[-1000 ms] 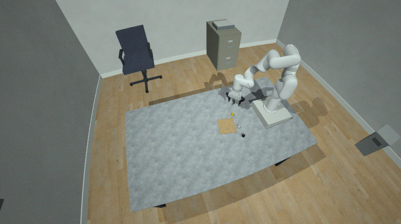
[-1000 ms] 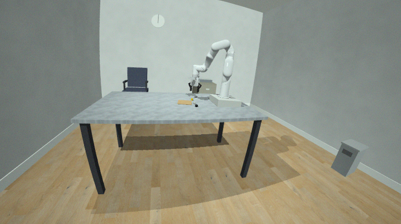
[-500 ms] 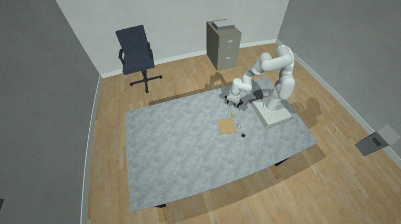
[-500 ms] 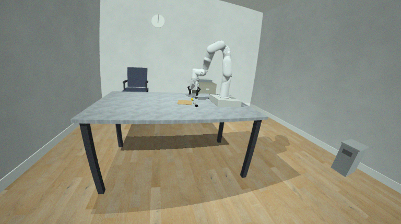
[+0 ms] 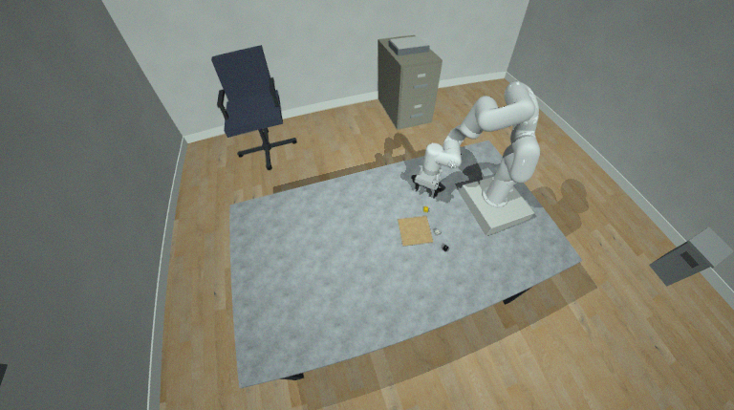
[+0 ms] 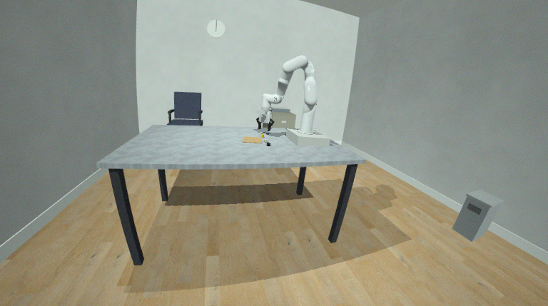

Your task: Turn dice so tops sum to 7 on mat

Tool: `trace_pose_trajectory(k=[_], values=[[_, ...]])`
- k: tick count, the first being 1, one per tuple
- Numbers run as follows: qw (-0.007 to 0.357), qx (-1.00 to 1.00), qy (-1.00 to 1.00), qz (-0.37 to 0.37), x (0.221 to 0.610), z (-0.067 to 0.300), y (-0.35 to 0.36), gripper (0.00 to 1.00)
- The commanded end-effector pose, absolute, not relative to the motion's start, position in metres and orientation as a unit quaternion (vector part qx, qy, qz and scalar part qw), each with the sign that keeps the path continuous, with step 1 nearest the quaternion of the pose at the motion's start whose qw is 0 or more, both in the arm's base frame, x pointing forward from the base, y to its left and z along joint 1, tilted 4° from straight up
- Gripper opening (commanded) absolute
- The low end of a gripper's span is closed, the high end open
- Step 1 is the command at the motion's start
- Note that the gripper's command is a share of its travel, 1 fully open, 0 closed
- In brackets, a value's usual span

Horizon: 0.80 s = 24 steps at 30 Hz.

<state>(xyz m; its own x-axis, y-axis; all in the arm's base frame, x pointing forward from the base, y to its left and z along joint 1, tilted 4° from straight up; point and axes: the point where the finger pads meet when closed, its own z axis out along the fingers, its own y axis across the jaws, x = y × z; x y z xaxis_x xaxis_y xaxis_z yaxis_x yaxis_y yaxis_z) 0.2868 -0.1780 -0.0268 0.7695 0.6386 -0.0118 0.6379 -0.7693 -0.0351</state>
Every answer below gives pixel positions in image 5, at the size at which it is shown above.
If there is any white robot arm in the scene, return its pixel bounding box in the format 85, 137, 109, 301
415, 81, 540, 207

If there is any tan square mat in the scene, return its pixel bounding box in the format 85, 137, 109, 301
398, 216, 433, 246

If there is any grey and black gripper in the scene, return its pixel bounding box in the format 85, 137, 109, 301
411, 167, 445, 199

